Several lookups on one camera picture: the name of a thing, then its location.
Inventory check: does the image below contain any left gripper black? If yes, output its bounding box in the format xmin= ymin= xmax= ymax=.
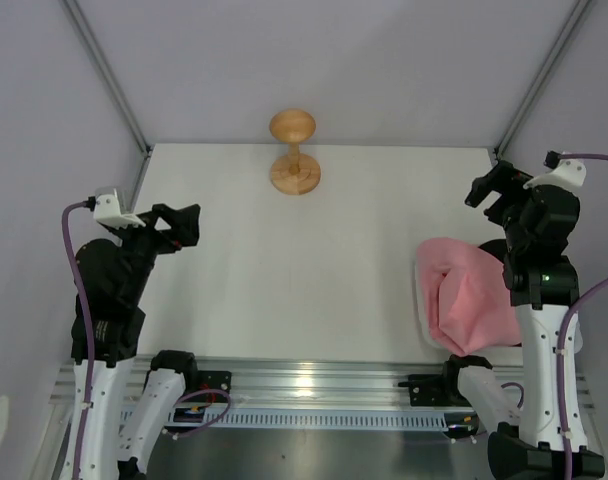
xmin=107 ymin=201 xmax=199 ymax=301

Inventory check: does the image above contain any pink bucket hat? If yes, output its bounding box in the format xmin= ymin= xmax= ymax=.
xmin=415 ymin=237 xmax=520 ymax=357

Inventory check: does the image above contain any wooden hat stand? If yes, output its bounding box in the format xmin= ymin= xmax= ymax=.
xmin=269 ymin=108 xmax=321 ymax=196

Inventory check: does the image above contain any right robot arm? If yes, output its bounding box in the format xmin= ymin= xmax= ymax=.
xmin=439 ymin=155 xmax=606 ymax=479

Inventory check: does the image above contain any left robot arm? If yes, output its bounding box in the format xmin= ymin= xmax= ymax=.
xmin=60 ymin=197 xmax=201 ymax=479

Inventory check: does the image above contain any black hat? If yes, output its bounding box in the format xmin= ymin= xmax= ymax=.
xmin=478 ymin=239 xmax=508 ymax=263

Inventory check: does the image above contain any white plastic basket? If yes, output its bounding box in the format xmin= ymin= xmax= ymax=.
xmin=412 ymin=254 xmax=584 ymax=357

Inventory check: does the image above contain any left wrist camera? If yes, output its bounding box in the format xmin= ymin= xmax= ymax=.
xmin=93 ymin=187 xmax=144 ymax=229

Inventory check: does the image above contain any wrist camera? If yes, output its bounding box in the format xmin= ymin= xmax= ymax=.
xmin=523 ymin=150 xmax=586 ymax=193
xmin=93 ymin=187 xmax=144 ymax=229

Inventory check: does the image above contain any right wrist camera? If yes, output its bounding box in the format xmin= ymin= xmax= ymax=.
xmin=523 ymin=150 xmax=586 ymax=193

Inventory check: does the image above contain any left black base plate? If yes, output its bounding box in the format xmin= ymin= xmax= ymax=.
xmin=197 ymin=370 xmax=232 ymax=393

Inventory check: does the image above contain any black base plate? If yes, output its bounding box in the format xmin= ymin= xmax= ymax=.
xmin=397 ymin=374 xmax=469 ymax=407
xmin=197 ymin=370 xmax=232 ymax=393

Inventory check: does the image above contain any aluminium mounting rail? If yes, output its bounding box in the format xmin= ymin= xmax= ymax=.
xmin=49 ymin=354 xmax=596 ymax=412

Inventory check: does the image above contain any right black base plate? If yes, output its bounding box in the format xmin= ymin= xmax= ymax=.
xmin=397 ymin=374 xmax=469 ymax=407

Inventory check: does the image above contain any right aluminium frame post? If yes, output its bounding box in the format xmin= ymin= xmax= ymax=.
xmin=492 ymin=0 xmax=595 ymax=162

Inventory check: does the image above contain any aluminium frame post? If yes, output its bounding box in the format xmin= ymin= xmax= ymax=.
xmin=492 ymin=0 xmax=595 ymax=162
xmin=59 ymin=0 xmax=151 ymax=158

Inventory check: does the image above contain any white slotted cable duct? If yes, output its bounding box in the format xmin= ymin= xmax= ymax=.
xmin=164 ymin=408 xmax=478 ymax=432

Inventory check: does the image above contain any left aluminium frame post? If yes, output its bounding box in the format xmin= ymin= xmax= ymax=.
xmin=59 ymin=0 xmax=151 ymax=158

